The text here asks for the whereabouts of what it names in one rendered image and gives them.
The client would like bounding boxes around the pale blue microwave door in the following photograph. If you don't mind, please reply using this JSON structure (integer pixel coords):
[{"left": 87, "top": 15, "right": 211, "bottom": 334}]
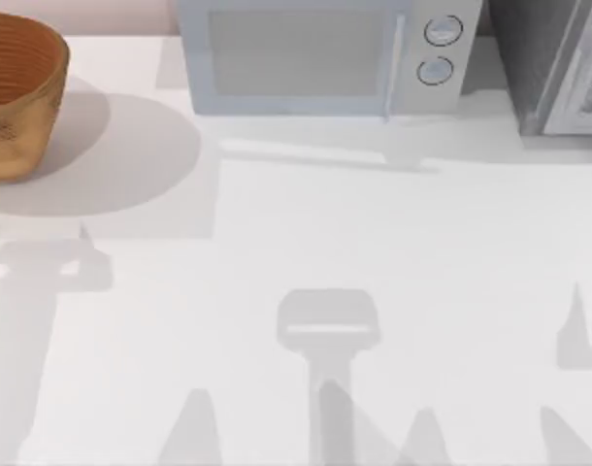
[{"left": 174, "top": 0, "right": 408, "bottom": 118}]

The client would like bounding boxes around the round microwave knob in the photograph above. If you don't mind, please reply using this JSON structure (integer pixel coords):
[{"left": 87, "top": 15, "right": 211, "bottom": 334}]
[
  {"left": 415, "top": 55, "right": 455, "bottom": 86},
  {"left": 423, "top": 14, "right": 465, "bottom": 48}
]

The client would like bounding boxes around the pale microwave oven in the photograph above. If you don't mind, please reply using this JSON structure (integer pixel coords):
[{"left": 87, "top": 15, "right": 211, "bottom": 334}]
[{"left": 174, "top": 0, "right": 485, "bottom": 124}]

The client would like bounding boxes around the brown woven basket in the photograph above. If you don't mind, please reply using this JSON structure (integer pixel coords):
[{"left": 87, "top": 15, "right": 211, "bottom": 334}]
[{"left": 0, "top": 13, "right": 72, "bottom": 184}]

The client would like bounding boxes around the grey cabinet door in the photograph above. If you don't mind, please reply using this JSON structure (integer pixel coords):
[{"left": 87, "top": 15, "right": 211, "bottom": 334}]
[{"left": 541, "top": 0, "right": 592, "bottom": 137}]

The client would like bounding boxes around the microwave door handle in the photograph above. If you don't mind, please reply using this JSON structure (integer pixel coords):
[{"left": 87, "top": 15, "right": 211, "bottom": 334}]
[{"left": 384, "top": 14, "right": 406, "bottom": 124}]

